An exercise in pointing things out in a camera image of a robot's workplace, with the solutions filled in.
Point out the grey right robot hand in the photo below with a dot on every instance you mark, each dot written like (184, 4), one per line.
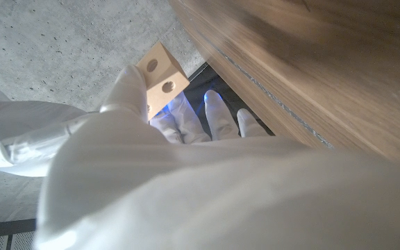
(19, 132)

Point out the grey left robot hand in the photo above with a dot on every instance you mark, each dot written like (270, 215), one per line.
(221, 194)

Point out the wooden block with holes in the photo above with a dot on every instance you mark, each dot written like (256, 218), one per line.
(162, 80)

